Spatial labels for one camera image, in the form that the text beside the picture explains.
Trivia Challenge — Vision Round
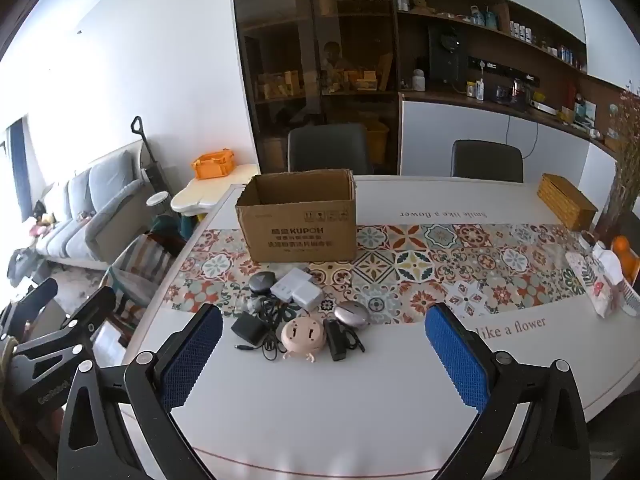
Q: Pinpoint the yellow storage bin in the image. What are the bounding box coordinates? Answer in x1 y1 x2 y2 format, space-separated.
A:
367 122 391 166

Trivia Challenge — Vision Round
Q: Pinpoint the blue curtain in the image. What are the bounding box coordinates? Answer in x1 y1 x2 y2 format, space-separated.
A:
4 119 28 188

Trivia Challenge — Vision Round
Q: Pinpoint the grey sofa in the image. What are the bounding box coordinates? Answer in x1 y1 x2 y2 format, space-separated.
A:
35 142 157 274

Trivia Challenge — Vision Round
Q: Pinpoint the upright vacuum cleaner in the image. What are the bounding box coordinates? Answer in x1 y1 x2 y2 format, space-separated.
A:
131 116 174 221

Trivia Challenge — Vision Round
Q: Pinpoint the patterned table runner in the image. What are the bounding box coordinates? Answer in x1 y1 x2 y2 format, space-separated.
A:
162 222 601 327

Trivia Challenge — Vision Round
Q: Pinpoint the dark grey round gadget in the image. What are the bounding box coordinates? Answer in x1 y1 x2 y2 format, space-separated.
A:
249 271 279 295

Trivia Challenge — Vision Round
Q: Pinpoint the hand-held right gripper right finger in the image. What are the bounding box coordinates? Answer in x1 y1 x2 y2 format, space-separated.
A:
424 302 593 480

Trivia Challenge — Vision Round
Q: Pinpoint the white square charger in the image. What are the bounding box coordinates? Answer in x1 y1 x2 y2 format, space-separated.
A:
292 282 325 309

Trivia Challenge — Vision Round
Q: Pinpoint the orange plastic crate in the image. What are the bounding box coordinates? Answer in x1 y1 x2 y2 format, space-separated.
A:
191 149 236 181

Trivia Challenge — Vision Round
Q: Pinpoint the pink round power socket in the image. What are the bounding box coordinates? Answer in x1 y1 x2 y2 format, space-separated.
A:
281 314 328 362

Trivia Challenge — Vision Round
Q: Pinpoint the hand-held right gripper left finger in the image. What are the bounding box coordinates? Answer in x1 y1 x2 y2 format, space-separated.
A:
57 303 224 480

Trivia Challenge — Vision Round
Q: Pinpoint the vase with dried flowers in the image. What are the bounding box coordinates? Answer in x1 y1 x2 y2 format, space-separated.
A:
595 80 640 247

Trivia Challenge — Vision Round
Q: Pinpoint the small white side table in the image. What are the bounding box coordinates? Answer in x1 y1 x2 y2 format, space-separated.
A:
170 162 261 222

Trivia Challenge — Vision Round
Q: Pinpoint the silver round gadget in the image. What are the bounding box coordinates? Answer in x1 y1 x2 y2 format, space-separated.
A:
334 301 372 331

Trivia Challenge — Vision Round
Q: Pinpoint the wooden wall shelf unit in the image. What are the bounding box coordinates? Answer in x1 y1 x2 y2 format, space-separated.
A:
390 0 640 157

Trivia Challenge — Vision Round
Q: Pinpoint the black wall-mounted dispenser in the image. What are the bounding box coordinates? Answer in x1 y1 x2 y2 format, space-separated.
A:
427 25 469 84

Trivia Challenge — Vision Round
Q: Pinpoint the glass-door wooden cabinet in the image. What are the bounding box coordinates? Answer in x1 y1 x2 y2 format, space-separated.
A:
230 0 404 176

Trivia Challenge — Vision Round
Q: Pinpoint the striped fabric bag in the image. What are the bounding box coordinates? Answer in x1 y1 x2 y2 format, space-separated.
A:
107 232 177 332

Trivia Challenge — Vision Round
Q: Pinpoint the black rectangular gadget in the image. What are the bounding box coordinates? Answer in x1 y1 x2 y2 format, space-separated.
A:
324 319 366 362

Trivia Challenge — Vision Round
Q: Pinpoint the black power adapter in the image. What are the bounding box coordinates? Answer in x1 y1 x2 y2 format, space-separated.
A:
231 312 268 347

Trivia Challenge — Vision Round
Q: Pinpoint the woven wicker box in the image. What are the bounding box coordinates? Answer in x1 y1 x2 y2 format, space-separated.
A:
537 173 599 232

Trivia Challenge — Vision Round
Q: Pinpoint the dark dining chair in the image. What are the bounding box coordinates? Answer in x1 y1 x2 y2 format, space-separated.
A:
451 140 524 183

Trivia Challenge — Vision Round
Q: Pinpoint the black cable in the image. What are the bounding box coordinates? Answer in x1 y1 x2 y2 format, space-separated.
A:
235 294 297 362

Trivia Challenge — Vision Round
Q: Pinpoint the brown cardboard box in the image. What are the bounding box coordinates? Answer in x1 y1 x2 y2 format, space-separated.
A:
236 169 357 264

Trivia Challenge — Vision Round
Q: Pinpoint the orange fruit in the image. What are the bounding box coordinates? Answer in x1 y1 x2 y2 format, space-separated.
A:
611 235 634 262

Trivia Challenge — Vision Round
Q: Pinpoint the grey dining chair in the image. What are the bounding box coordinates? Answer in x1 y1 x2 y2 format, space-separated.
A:
287 122 374 176

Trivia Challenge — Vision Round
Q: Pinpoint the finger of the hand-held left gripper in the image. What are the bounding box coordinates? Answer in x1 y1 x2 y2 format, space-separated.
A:
12 286 117 350
0 277 59 333

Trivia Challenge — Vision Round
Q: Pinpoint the white multi-port plug adapter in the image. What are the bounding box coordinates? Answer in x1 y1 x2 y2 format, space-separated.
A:
271 267 312 301

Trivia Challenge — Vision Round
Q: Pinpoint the printed white paper bag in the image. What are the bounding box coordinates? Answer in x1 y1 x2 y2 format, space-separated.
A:
565 249 627 319

